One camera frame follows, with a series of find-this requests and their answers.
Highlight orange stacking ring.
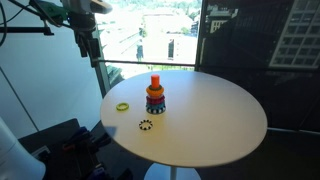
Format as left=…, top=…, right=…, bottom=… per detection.
left=145, top=85, right=165, bottom=98

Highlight white rounded plastic housing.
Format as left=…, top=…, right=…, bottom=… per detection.
left=0, top=116, right=47, bottom=180

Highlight orange stacking pole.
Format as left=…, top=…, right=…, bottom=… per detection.
left=150, top=73, right=161, bottom=89

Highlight yellow-green toothed ring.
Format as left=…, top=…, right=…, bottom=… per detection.
left=115, top=102, right=130, bottom=113

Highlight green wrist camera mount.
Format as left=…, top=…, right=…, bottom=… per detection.
left=32, top=0, right=70, bottom=28

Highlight black camera stand boom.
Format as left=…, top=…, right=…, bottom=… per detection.
left=0, top=26, right=55, bottom=37

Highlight large black and white ring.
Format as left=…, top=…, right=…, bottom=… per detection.
left=145, top=105, right=167, bottom=116

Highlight dark window railing bar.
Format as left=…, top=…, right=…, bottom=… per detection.
left=99, top=59, right=196, bottom=67

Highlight blue handled clamp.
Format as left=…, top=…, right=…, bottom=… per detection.
left=66, top=126, right=89, bottom=144

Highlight blue stacking ring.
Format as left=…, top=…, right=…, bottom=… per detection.
left=145, top=101, right=167, bottom=111

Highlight pink stacking ring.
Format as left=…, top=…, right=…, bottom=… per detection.
left=145, top=95, right=166, bottom=106

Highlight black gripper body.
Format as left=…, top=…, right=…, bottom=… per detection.
left=68, top=11, right=98, bottom=40

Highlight small black and white ring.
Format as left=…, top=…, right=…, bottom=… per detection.
left=138, top=119, right=154, bottom=131

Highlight grey window frame post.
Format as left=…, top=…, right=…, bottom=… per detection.
left=92, top=29, right=112, bottom=98

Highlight thin black cable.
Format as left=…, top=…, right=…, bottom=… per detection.
left=0, top=1, right=9, bottom=48

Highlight dark green stacking ring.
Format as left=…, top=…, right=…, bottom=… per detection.
left=148, top=84, right=163, bottom=92

